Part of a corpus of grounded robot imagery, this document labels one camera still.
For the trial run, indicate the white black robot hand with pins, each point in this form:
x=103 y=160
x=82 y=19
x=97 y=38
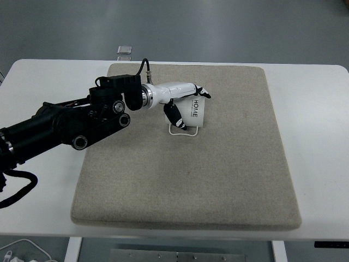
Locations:
x=165 y=93

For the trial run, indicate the white ribbed mug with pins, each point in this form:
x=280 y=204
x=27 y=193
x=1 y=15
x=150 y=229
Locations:
x=192 y=111

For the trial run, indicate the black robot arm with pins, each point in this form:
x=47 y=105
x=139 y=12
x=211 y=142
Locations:
x=83 y=122

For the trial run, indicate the clear floor marker plate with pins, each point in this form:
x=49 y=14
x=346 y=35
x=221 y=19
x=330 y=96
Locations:
x=124 y=53

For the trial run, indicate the beige felt mat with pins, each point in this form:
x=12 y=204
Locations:
x=232 y=175

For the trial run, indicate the white table leg right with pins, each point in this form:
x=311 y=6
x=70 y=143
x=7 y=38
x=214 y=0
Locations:
x=279 y=251

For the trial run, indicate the white table leg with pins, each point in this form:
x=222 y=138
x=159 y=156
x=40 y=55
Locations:
x=279 y=251
x=73 y=249

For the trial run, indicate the white table leg left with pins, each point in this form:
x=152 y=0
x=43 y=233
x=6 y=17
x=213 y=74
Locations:
x=73 y=249

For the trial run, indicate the black table control panel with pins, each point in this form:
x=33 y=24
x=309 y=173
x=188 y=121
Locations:
x=332 y=244

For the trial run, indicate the grey metal base plate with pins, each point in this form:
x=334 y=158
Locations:
x=144 y=255

